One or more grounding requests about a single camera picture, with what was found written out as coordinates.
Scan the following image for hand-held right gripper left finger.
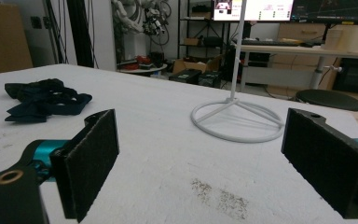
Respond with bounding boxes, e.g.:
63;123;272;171
49;108;120;223

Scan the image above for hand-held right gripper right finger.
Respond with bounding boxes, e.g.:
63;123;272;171
281;107;358;219

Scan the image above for black strappy cloth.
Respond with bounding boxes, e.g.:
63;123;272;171
4;77;77;102
4;92;93;123

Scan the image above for white wire rack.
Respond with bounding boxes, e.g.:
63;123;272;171
190;0;285;144

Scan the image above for black round stool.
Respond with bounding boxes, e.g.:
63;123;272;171
295;89;358;112

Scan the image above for white foam mat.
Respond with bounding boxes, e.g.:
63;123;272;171
0;63;358;224

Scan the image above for round white table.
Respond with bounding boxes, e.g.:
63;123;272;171
117;63;168;77

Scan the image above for white-legged desk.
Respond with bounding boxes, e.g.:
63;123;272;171
235;42;358;91

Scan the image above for black computer tower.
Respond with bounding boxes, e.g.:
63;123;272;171
168;68;203;85
198;72;222;90

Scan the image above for wooden cabinet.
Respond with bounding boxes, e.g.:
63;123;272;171
267;22;337;98

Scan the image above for black keyboard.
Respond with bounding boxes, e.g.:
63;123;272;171
241;38;306;48

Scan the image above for open cardboard box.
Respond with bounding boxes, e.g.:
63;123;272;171
172;55;222;75

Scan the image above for brown cardboard board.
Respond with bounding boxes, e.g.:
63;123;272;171
0;2;34;77

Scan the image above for white humanoid robot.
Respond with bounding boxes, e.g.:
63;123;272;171
111;0;172;35

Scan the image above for dark computer monitor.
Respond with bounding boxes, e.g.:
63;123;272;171
292;0;358;25

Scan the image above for bright computer monitor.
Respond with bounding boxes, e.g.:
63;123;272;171
213;0;295;22

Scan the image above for black metal shelf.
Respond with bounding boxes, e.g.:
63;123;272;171
177;0;231;61

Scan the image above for red cables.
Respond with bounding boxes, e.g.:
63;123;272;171
122;55;153;70

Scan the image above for black frame post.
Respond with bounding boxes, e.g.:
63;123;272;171
66;0;95;68

